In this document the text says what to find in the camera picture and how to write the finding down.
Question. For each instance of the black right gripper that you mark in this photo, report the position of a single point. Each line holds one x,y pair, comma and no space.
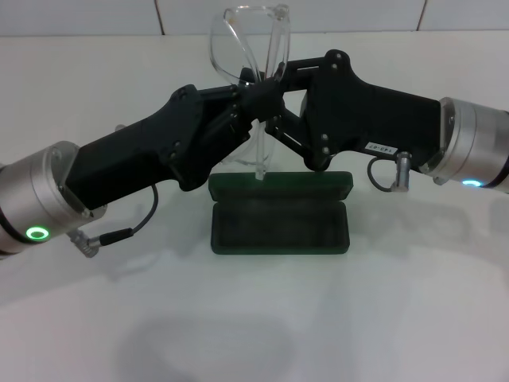
370,115

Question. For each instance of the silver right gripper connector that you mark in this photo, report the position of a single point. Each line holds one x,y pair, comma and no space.
401,171

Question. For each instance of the green glasses case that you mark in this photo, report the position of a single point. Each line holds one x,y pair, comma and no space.
278,231

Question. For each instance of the clear plastic glasses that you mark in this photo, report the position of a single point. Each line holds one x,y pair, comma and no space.
278,36

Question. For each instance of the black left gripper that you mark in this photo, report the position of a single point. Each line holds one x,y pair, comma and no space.
131,159

